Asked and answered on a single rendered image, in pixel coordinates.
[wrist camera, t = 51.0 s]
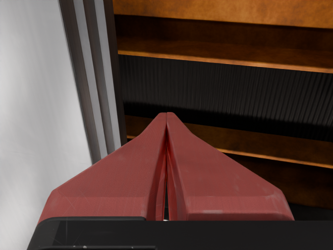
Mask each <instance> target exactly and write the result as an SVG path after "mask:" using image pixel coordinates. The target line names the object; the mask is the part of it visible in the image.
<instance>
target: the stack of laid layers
mask: <svg viewBox="0 0 333 250"><path fill-rule="evenodd" d="M60 5H61V10H62V15H63V20H64V25H65V30H66V34H67V39H68V44H69V49H70V54H71V59H72V64H73V69H74V74H75V79H76V84H77V89H78V94H79V99H80V104H81V109H82V114H83V119H84V124H85V129H86V133H87V138H88V143H89V148H90V153H91V158H92V163H93V164H95V163H97V162H98V161H100V160H101V159H103V158H104V157H106V156H108V155H109V154H111V153H112V152H114V151H115V150H117V149H119V148H120V147H121V146H123V145H125V144H126V143H127V134H126V125H125V115H124V106H123V96H122V87H121V78H120V68H119V59H118V49H117V40H116V30H115V21H114V11H113V2H112V0H60Z"/></svg>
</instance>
